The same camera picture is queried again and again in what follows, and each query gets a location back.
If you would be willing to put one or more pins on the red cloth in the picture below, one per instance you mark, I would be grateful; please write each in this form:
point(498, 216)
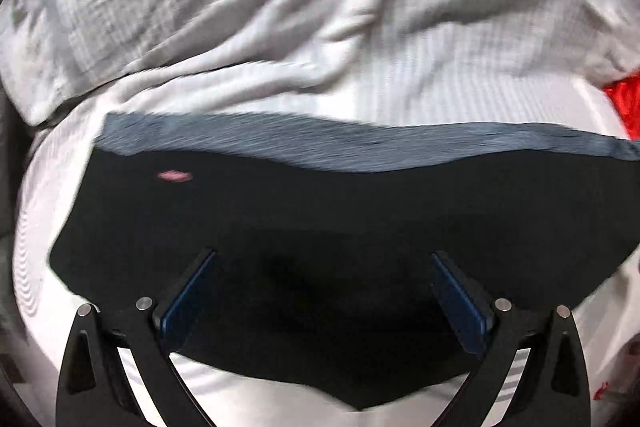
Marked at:
point(625, 104)

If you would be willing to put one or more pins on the white grey striped bed sheet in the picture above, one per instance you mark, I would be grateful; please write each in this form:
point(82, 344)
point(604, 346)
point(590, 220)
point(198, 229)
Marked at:
point(440, 72)

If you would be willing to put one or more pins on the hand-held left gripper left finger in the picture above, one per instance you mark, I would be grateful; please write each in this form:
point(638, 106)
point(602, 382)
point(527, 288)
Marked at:
point(186, 307)

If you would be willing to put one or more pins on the black pants with grey waistband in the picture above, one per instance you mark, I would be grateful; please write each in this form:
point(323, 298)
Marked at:
point(325, 217)

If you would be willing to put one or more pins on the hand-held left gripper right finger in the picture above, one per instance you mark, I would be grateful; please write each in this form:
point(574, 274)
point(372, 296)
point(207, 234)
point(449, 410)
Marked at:
point(462, 312)

